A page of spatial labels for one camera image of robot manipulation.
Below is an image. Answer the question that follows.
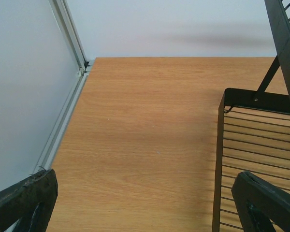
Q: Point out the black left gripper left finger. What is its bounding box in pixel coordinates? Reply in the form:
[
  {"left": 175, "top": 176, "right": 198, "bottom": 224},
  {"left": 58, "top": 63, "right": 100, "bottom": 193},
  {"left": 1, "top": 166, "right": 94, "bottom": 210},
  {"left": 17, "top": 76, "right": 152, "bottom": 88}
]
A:
[{"left": 0, "top": 169, "right": 58, "bottom": 232}]

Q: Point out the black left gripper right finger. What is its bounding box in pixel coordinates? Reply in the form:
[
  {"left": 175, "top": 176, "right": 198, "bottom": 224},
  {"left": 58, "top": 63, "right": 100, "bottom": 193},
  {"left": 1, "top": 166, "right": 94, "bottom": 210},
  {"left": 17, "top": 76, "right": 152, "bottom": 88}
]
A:
[{"left": 232, "top": 171, "right": 290, "bottom": 232}]

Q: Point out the black wire dish rack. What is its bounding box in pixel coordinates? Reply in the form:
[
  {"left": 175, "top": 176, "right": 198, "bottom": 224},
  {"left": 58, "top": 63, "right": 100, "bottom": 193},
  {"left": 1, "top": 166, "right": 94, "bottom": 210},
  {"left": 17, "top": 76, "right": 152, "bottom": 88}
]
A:
[{"left": 212, "top": 0, "right": 290, "bottom": 232}]

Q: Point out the aluminium left frame post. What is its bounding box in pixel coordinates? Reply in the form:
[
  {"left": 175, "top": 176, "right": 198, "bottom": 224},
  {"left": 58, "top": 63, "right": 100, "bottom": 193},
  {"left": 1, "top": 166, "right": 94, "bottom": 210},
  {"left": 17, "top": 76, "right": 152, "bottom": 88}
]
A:
[{"left": 33, "top": 0, "right": 93, "bottom": 173}]

